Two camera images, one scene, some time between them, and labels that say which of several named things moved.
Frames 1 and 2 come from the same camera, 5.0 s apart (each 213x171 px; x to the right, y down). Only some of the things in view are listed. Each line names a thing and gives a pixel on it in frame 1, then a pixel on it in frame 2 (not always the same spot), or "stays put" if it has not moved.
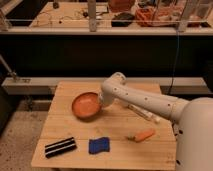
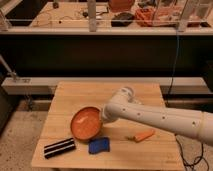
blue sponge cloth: [101, 144] stays put
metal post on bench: [92, 15] stays put
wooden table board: [118, 137] stays put
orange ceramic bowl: [86, 104] → [86, 123]
